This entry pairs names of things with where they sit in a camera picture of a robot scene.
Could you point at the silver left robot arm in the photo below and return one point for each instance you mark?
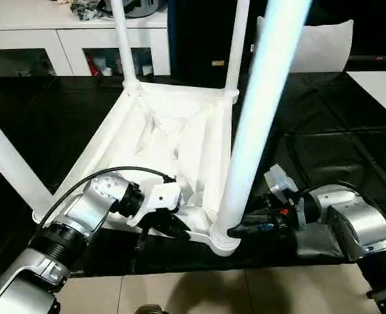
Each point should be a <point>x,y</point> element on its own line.
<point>82,209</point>

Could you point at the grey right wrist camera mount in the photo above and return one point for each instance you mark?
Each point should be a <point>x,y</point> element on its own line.
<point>281,182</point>

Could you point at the black cabinet with gold label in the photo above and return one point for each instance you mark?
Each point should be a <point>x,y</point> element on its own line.
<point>199,33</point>

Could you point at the dark grey helmet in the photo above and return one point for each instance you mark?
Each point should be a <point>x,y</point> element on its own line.
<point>144,6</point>

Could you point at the dark clutter pile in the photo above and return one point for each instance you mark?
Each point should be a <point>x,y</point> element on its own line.
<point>85,9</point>

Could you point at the white plastic table top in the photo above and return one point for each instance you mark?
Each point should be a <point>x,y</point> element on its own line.
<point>160,131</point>

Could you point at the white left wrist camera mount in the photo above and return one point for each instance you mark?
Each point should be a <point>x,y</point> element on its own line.
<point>163,196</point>

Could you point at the white plastic table leg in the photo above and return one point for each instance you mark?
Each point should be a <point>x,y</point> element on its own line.
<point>10,163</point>
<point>237,46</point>
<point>265,98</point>
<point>123,39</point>

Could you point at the black work mat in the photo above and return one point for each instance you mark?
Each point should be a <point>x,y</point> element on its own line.
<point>337,144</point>

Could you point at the white cabinet with glass doors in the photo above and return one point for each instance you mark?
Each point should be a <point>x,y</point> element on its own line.
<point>49,33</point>

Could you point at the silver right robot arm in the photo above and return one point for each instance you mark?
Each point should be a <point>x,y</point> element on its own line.
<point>356,226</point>

